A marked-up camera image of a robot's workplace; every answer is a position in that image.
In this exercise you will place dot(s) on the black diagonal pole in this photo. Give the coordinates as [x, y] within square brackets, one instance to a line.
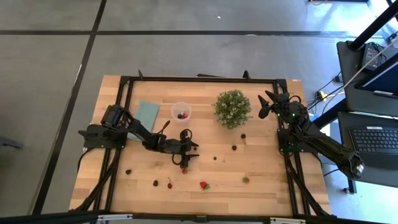
[373, 28]

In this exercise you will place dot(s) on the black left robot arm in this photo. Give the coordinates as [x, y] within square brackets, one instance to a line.
[140, 130]

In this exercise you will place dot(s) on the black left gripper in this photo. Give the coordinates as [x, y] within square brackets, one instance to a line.
[175, 147]

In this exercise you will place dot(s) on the black overhead rig bar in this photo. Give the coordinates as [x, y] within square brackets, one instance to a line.
[62, 217]

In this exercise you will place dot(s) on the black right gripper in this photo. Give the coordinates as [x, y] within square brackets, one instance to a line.
[290, 112]

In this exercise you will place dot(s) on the grey furniture foot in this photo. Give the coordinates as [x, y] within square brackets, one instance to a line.
[9, 143]

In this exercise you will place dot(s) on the pale green-topped strawberry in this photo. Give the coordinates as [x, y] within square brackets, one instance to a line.
[245, 180]

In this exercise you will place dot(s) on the black laptop keyboard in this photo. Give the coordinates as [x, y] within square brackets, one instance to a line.
[373, 143]

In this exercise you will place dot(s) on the large red strawberry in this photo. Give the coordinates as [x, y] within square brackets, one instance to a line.
[203, 185]

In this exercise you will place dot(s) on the yellow power plug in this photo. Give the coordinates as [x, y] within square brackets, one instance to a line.
[322, 94]

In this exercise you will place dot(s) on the clear plastic tupperware cup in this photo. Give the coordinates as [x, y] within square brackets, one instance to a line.
[177, 107]

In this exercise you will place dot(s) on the black monitor screen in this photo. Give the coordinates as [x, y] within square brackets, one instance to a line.
[385, 77]

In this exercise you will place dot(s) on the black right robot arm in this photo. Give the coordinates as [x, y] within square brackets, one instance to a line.
[329, 149]

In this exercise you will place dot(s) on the strawberry with long stem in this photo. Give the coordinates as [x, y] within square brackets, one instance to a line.
[184, 171]

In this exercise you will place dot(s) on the teal folded cloth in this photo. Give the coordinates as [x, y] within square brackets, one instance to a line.
[147, 112]

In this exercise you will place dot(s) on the black aluminium table frame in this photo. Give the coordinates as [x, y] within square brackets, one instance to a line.
[202, 80]

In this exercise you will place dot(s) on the green potted artificial plant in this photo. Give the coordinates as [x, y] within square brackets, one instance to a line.
[232, 109]

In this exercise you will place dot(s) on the black power adapter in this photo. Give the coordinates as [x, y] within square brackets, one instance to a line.
[371, 56]

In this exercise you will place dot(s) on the black side desk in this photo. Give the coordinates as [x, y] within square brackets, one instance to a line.
[357, 102]

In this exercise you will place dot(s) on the red cherry with stem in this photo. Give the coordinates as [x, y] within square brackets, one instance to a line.
[169, 186]

